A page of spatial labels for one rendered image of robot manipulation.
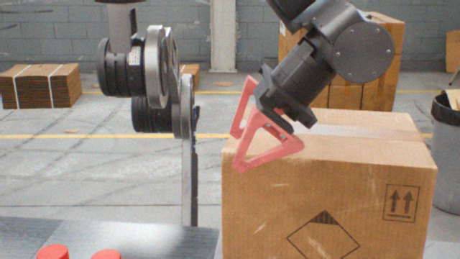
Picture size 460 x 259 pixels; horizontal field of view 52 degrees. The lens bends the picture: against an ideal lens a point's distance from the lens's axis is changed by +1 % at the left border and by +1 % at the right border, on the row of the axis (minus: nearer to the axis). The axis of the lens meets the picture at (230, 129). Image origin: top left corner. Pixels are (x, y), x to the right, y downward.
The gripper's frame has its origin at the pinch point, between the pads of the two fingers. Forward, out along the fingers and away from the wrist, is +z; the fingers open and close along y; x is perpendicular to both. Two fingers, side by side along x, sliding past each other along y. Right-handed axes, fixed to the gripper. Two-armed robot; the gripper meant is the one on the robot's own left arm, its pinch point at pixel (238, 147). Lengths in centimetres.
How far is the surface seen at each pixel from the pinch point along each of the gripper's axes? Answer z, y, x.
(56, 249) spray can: 19.7, 7.5, -10.2
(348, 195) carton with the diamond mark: -1.8, -7.1, 19.3
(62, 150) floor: 171, -277, -16
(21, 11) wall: 196, -544, -154
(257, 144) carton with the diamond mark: 2.1, -13.5, 6.3
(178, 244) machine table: 33.9, -30.1, 13.6
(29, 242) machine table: 54, -32, -10
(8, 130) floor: 208, -321, -61
